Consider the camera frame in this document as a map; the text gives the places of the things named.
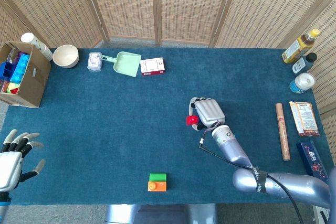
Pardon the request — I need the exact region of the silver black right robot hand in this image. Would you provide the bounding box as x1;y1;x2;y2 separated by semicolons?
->
187;97;226;132

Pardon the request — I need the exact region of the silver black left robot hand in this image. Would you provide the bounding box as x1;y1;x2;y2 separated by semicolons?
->
0;129;46;193

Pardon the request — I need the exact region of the small red toy block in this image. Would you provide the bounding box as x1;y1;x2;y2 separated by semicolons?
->
185;115;200;126

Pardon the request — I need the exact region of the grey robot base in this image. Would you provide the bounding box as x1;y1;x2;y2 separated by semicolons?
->
104;203;218;224

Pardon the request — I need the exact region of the stack of white paper cups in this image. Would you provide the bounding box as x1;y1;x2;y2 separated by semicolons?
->
20;32;54;62

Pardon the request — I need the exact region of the red and white carton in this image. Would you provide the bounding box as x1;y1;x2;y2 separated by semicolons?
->
140;57;166;77

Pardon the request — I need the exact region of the yellow green toy piece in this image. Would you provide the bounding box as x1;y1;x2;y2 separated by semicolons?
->
0;80;22;95

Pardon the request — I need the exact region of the brown wooden roll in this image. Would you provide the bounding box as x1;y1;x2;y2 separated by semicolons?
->
275;103;291;162

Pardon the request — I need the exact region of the brown cardboard box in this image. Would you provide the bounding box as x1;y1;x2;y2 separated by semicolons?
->
0;41;52;109

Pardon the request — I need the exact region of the green toy block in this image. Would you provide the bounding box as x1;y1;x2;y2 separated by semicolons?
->
149;173;167;183

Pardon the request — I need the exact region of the blue hollow toy block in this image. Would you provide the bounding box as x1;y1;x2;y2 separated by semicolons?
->
0;61;15;81

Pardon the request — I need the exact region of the orange sloped toy block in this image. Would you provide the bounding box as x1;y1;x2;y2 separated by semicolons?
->
147;180;167;193

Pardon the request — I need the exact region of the cyan studded toy block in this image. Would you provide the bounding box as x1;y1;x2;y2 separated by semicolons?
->
9;54;30;83

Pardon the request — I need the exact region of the orange snack packet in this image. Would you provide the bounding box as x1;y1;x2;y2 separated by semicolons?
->
289;101;320;137

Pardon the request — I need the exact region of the light green dustpan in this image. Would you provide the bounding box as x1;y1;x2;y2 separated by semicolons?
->
101;51;142;78

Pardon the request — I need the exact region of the white-capped blue label bottle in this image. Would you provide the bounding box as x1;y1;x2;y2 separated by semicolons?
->
289;72;316;94

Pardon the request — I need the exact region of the blue felt table cover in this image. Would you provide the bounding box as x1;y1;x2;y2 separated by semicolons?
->
0;47;336;206

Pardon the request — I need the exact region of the purple toy piece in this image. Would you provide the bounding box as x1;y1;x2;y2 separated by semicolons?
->
9;48;24;65

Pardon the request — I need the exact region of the dark bottle with black cap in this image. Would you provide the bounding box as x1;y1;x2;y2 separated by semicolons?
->
292;52;318;74

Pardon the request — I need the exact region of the wicker folding screen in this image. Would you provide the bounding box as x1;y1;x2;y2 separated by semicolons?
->
0;0;336;166

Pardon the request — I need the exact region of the yellow tea bottle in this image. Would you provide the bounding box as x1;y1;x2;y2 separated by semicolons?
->
281;28;321;65

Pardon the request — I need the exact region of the dark blue gift box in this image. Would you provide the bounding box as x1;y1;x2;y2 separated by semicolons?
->
296;140;330;183

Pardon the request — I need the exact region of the cream bowl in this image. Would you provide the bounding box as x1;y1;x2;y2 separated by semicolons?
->
52;44;80;69

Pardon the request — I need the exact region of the clear plastic box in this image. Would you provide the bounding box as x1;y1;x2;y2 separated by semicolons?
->
87;52;103;72

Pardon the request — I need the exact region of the white metal stand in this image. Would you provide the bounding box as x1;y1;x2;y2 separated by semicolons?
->
311;204;331;224

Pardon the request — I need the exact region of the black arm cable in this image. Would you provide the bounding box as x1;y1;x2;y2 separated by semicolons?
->
198;137;305;224

